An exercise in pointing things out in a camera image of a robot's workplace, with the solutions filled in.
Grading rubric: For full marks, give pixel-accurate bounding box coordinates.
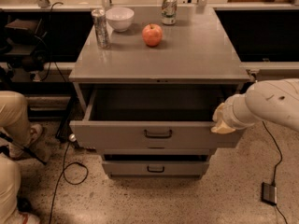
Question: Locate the white bowl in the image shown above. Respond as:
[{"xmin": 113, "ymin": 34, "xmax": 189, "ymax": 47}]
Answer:
[{"xmin": 106, "ymin": 7, "xmax": 135, "ymax": 32}]

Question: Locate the white orange sneaker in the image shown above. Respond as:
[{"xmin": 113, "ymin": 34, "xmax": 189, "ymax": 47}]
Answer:
[{"xmin": 5, "ymin": 211, "xmax": 40, "ymax": 224}]

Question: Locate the green white soda can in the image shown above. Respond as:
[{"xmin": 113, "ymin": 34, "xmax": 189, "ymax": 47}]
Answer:
[{"xmin": 161, "ymin": 0, "xmax": 178, "ymax": 25}]

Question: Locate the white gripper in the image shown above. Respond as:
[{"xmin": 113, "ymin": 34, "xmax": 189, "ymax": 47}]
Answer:
[{"xmin": 211, "ymin": 94, "xmax": 254, "ymax": 134}]

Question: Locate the grey drawer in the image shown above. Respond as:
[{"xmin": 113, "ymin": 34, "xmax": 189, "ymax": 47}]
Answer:
[
  {"xmin": 102, "ymin": 161, "xmax": 209, "ymax": 176},
  {"xmin": 70, "ymin": 86, "xmax": 242, "ymax": 149},
  {"xmin": 100, "ymin": 148, "xmax": 217, "ymax": 156}
]

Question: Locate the red apple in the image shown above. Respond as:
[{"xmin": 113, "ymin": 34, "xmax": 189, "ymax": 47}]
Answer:
[{"xmin": 142, "ymin": 23, "xmax": 163, "ymax": 47}]

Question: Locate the small silver can on floor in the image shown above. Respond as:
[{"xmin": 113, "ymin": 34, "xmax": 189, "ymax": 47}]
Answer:
[{"xmin": 68, "ymin": 133, "xmax": 77, "ymax": 143}]

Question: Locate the black floor cable left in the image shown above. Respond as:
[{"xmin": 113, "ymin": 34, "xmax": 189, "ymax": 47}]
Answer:
[{"xmin": 48, "ymin": 140, "xmax": 90, "ymax": 224}]

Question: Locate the grey bottom drawer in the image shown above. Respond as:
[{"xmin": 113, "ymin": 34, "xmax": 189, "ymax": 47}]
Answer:
[{"xmin": 102, "ymin": 161, "xmax": 209, "ymax": 176}]

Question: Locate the black power adapter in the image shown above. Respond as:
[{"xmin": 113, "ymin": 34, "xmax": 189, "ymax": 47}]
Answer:
[{"xmin": 262, "ymin": 183, "xmax": 278, "ymax": 205}]

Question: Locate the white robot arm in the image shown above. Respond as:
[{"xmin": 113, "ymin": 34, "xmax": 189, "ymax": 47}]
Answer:
[{"xmin": 211, "ymin": 78, "xmax": 299, "ymax": 134}]

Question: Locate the grey middle drawer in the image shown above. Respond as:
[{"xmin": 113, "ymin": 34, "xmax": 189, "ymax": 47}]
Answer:
[{"xmin": 100, "ymin": 148, "xmax": 217, "ymax": 156}]

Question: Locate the black equipment on shelf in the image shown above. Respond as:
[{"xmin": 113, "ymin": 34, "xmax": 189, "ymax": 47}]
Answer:
[{"xmin": 0, "ymin": 12, "xmax": 48, "ymax": 72}]

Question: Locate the grey drawer cabinet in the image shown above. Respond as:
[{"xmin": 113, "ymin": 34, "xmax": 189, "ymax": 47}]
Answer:
[{"xmin": 68, "ymin": 5, "xmax": 251, "ymax": 181}]

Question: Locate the grey top drawer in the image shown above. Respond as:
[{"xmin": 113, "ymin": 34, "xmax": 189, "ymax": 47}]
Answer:
[{"xmin": 70, "ymin": 86, "xmax": 242, "ymax": 149}]

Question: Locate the silver tall can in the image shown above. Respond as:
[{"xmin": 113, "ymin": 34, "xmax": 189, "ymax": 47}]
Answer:
[{"xmin": 92, "ymin": 8, "xmax": 110, "ymax": 49}]

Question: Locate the black stick tool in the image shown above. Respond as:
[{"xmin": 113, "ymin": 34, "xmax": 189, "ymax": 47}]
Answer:
[{"xmin": 0, "ymin": 132, "xmax": 47, "ymax": 165}]

